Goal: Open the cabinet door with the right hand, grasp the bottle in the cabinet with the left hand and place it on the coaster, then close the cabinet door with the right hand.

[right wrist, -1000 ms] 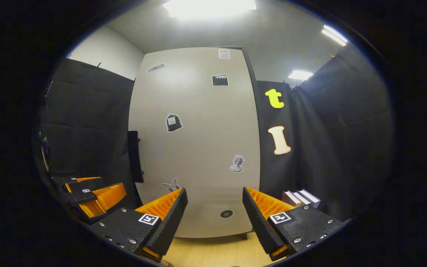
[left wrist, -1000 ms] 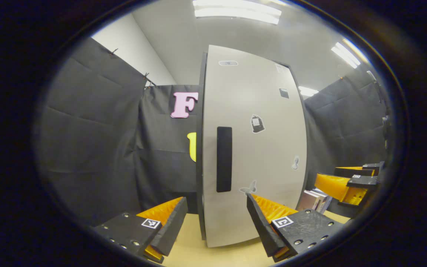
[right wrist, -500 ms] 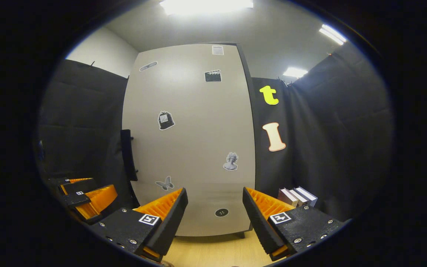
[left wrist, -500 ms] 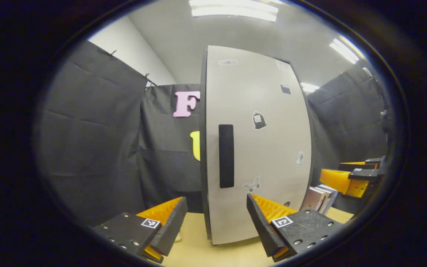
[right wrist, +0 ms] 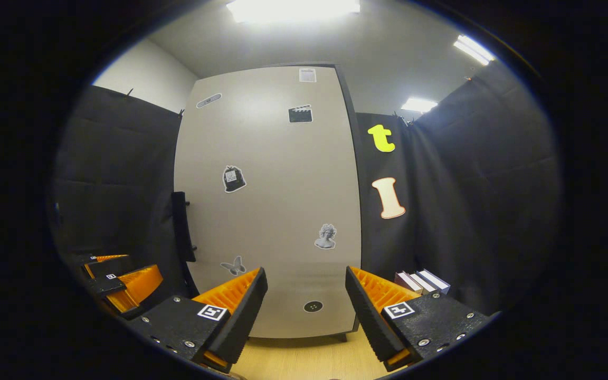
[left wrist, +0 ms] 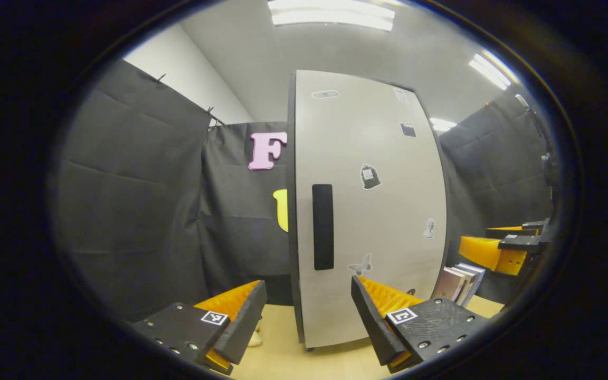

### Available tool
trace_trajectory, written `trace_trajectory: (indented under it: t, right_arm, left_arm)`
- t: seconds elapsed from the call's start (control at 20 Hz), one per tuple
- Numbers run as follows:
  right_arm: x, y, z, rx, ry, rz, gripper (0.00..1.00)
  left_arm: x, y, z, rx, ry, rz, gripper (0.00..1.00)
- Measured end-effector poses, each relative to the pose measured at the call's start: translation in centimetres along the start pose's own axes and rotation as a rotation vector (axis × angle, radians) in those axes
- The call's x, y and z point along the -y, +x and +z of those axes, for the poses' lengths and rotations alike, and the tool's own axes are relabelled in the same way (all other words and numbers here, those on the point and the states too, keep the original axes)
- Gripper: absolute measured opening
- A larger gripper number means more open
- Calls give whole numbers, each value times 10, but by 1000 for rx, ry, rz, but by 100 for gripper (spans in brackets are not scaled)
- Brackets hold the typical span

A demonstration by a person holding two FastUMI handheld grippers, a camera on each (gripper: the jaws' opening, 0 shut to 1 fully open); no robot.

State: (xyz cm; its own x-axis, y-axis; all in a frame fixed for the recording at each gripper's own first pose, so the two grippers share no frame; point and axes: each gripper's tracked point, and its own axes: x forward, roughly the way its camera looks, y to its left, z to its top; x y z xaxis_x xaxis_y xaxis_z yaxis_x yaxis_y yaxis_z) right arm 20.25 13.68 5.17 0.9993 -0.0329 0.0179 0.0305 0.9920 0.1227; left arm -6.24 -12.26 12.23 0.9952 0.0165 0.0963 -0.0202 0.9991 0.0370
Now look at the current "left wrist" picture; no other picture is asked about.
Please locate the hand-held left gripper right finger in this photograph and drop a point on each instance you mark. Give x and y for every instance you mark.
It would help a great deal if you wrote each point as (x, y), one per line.
(372, 327)

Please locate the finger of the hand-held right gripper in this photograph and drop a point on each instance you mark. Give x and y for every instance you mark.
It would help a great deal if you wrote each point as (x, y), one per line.
(488, 253)
(510, 231)

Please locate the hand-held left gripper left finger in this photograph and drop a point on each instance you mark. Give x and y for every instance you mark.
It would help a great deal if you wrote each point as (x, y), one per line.
(248, 327)

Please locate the cream plush toy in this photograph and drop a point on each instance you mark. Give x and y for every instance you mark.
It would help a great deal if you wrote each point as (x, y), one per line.
(255, 338)

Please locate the book with grey spine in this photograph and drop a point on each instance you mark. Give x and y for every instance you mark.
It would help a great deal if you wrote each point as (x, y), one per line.
(478, 279)

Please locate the book with dark spine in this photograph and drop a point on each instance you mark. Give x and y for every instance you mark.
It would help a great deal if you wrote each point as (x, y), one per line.
(466, 287)

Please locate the ceiling light panel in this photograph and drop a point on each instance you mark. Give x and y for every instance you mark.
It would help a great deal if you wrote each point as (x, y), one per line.
(443, 124)
(330, 15)
(491, 69)

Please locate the black backdrop cloth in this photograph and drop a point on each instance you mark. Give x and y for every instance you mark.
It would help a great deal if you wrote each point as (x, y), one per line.
(135, 200)

